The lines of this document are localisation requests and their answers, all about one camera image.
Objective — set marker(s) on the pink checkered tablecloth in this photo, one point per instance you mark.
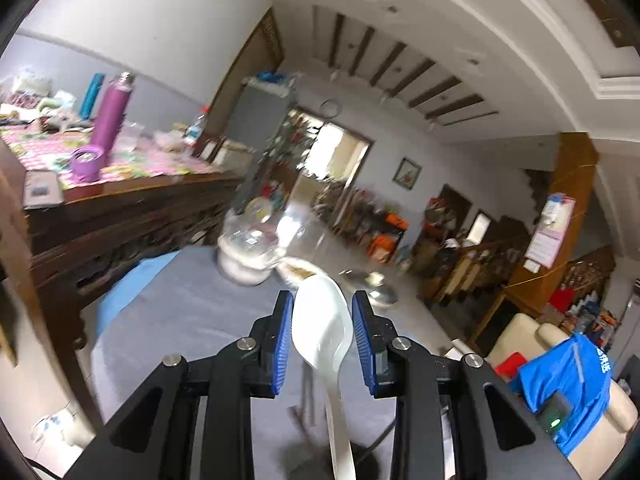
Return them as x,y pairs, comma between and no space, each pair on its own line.
140,160

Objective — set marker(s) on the black phone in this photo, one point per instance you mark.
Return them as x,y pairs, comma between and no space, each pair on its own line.
42,190

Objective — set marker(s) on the wooden pillar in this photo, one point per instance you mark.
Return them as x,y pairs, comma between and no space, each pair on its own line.
565,200

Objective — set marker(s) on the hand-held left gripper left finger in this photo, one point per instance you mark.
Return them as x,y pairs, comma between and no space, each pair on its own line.
282,345

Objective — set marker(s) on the hanging wall calendar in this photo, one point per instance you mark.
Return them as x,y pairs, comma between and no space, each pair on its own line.
552,230

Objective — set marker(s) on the metal pot with lid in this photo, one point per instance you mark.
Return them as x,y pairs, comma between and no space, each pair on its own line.
375,287

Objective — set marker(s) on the white plastic spoon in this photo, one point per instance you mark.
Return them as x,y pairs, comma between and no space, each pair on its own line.
320,320

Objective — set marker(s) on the grey table cloth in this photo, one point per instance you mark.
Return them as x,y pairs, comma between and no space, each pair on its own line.
200,310

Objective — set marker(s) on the cream armchair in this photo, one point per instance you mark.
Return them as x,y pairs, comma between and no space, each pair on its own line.
525,332

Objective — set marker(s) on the clear plastic water bottle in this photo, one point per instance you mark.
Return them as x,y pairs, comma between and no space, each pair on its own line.
196,127

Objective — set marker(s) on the round wall clock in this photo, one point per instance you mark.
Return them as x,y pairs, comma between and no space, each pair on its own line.
329,101

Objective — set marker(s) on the metal utensil holder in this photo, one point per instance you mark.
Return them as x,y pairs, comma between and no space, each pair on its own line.
310,462

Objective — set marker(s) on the red plastic chair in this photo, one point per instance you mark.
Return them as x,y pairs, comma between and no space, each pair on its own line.
510,366

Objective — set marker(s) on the framed wall picture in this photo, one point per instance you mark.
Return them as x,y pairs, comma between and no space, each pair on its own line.
407,172

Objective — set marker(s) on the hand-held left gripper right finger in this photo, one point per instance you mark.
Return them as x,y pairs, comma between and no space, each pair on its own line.
361,345

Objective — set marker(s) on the purple thermos lid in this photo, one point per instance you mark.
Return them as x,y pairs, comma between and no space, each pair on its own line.
87,162

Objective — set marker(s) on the blue shirt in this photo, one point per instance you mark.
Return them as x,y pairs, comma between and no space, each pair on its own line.
570,375

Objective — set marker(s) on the teal bottle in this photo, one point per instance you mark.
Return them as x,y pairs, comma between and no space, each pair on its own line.
91,95

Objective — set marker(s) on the covered bowl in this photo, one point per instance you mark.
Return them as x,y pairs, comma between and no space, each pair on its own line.
166,141

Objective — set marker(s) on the carved wooden table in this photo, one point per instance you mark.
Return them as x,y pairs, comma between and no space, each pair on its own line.
125,220

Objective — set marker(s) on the light blue cloth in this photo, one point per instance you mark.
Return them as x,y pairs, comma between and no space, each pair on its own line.
130,285

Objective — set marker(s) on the clear plastic cup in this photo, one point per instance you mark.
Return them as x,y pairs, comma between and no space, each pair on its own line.
127,136

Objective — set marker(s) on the grey refrigerator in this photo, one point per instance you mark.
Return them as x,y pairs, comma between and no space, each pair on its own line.
260,135

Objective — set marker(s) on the bowl of food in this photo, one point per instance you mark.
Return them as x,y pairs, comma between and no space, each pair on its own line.
300,272

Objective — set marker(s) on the purple thermos bottle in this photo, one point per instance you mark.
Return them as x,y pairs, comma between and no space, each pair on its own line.
111,115

